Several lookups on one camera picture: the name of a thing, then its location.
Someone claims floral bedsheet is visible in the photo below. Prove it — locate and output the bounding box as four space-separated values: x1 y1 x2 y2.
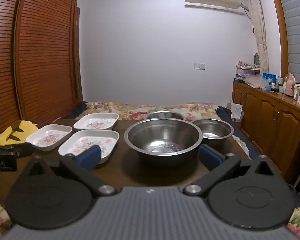
75 101 222 122

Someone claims white floral rectangular plate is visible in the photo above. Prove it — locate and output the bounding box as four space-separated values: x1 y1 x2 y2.
26 124 73 152
73 113 120 131
58 130 120 165

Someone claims large stainless steel bowl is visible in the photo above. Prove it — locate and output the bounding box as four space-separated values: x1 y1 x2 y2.
124 118 203 168

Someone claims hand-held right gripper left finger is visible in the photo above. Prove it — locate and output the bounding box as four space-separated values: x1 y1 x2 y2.
22 145 117 197

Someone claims pink thermos jug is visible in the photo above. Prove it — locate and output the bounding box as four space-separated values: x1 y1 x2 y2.
285 74 296 97

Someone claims wooden cabinet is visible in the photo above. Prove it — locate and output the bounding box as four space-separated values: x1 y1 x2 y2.
231 79 300 188

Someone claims yellow plush toy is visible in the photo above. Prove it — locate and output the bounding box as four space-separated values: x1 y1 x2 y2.
0 120 39 145

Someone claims dark blue blanket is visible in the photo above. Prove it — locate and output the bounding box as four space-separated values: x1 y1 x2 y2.
215 106 253 160

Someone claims grey window blind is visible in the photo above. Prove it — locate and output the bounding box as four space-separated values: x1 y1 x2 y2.
275 0 300 83

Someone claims dark clothing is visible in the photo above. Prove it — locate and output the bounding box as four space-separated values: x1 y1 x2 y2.
64 101 87 119

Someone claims louvered wooden wardrobe door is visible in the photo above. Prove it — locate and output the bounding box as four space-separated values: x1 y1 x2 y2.
14 0 83 128
0 0 23 133

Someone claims white paper bag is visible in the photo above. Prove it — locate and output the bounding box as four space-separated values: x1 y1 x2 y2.
229 103 243 123

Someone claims blue printed box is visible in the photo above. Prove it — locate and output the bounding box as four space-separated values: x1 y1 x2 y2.
262 73 277 90

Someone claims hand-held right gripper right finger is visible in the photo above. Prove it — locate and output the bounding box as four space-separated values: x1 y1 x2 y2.
183 145 278 197

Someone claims cream curtain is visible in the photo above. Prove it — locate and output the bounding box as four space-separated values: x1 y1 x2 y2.
241 0 269 75

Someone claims wooden window frame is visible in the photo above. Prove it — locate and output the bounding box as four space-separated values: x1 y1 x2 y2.
267 0 290 80

